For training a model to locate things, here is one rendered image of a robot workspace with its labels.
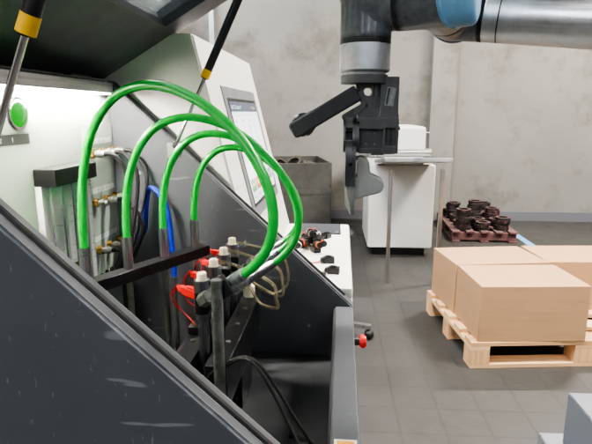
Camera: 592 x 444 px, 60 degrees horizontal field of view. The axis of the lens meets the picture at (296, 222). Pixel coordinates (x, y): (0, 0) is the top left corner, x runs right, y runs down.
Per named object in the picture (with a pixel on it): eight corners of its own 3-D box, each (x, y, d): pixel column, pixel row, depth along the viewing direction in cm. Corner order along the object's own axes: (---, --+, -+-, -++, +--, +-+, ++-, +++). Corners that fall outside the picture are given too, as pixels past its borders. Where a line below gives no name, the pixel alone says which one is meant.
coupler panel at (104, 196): (108, 277, 106) (96, 123, 99) (92, 276, 106) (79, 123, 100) (133, 259, 119) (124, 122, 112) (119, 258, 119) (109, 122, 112)
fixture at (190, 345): (229, 448, 86) (226, 366, 83) (171, 446, 87) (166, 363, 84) (261, 355, 119) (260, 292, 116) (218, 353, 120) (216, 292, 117)
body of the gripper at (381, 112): (397, 159, 75) (401, 73, 73) (338, 158, 76) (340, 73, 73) (392, 154, 83) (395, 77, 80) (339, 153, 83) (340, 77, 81)
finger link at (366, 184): (383, 218, 78) (385, 158, 76) (344, 218, 79) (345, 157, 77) (381, 214, 81) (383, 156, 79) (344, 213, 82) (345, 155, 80)
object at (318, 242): (329, 255, 147) (329, 237, 146) (292, 255, 148) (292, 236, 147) (331, 237, 169) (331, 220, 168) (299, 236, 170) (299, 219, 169)
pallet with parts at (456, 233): (490, 222, 657) (492, 193, 650) (521, 243, 550) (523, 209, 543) (432, 221, 662) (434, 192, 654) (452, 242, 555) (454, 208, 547)
